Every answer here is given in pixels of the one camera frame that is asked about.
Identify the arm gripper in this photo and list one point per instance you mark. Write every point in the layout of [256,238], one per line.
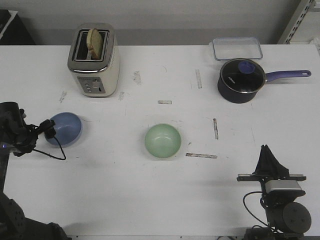
[267,162]
[16,136]

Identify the blue bowl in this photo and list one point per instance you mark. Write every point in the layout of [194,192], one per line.
[68,127]

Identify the green bowl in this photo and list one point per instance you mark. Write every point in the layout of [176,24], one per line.
[162,141]

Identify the cream two-slot toaster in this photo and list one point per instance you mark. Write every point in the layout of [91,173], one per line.
[95,78]

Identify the dark blue saucepan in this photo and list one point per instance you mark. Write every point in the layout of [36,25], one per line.
[240,98]

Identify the glass pot lid blue knob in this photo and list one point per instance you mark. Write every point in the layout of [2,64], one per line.
[242,75]

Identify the toast slice in toaster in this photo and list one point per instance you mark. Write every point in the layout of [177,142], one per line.
[94,43]

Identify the clear plastic container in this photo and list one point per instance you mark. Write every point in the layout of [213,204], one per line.
[227,48]

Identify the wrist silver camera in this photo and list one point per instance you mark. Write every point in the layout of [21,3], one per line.
[290,187]

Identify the white slotted shelf rail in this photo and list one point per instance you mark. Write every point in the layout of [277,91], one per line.
[304,25]

